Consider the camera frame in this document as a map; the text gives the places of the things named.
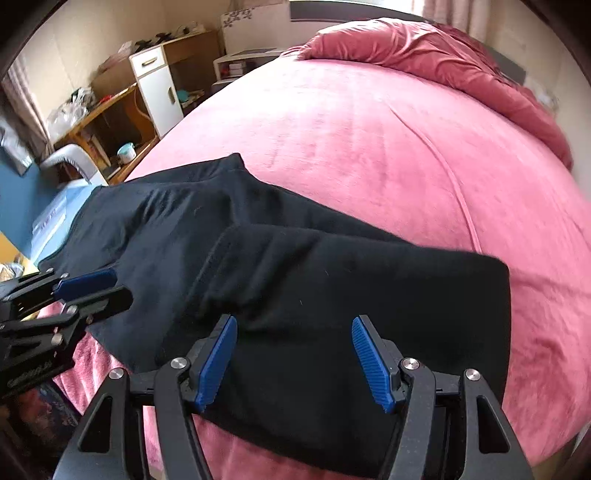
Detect red duvet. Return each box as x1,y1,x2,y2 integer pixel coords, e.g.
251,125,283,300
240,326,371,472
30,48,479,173
298,17,573,171

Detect white bedside table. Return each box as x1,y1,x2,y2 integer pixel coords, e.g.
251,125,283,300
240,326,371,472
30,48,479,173
212,45,282,95

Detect pink bed sheet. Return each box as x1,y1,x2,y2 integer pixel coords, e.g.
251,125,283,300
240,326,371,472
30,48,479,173
37,55,591,480

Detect black embroidered pants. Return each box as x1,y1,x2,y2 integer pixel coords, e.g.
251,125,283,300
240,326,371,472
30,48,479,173
37,152,512,478

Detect white cabinet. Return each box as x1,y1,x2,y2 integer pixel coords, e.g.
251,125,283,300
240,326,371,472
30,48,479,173
128,45,183,139

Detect patterned pink curtain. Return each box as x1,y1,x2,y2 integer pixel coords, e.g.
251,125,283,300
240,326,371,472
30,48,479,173
411,0,490,44

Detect white floral box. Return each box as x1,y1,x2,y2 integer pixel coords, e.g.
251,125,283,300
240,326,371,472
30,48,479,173
221,4,291,54

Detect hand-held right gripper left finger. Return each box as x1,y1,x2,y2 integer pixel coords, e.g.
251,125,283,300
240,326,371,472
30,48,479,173
54,314,238,480

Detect wooden desk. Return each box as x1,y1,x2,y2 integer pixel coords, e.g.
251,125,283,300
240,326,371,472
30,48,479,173
46,30,220,185

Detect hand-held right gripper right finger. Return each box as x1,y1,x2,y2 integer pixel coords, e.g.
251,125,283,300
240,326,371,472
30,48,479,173
352,315,536,480

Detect grey white chair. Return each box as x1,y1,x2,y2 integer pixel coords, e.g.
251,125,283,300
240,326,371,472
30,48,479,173
39,143,109,188

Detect white plastic bag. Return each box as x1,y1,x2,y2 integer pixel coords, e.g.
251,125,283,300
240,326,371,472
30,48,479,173
46,88,95,141

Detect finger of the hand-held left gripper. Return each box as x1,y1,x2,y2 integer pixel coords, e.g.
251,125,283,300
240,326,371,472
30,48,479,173
0,286,134,356
9,268,118,308

